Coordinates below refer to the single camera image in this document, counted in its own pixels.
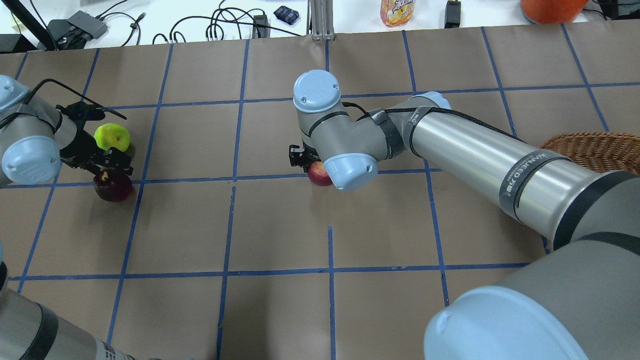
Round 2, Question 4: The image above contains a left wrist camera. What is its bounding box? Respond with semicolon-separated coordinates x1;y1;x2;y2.
55;101;106;124

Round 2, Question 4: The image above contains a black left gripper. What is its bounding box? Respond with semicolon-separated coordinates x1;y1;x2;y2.
61;119;134;176

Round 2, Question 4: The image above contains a black cable bundle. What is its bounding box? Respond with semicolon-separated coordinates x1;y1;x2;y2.
152;0;306;45

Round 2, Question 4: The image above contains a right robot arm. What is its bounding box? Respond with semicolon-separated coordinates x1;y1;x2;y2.
289;69;640;360

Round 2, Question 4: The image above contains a dark red apple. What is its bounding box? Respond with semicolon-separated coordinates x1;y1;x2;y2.
93;169;134;202

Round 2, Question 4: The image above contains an aluminium frame post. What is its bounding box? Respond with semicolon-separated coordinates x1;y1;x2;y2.
307;0;336;41

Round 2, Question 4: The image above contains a grey usb hub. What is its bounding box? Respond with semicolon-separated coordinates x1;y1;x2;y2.
66;10;108;40

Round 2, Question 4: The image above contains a wicker basket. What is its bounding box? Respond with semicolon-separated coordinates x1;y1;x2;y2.
539;131;640;176

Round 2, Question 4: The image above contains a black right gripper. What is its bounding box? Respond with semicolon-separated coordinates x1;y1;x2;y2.
288;141;321;173

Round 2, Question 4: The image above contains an orange bucket with lid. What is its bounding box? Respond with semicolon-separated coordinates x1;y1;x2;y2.
519;0;588;24

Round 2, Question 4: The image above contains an orange juice bottle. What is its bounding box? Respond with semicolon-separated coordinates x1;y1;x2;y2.
379;0;416;28

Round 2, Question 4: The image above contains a red yellow apple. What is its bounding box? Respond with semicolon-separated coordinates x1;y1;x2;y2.
307;161;333;187

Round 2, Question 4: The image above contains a green apple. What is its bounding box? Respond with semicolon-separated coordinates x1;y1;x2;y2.
93;123;131;153

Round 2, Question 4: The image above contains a black power adapter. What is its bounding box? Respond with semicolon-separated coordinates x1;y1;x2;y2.
251;14;270;39
443;0;462;29

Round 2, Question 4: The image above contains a dark checkered pouch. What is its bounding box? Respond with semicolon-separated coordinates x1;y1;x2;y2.
273;6;301;26

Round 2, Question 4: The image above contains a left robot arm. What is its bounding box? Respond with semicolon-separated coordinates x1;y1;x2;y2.
0;75;134;360

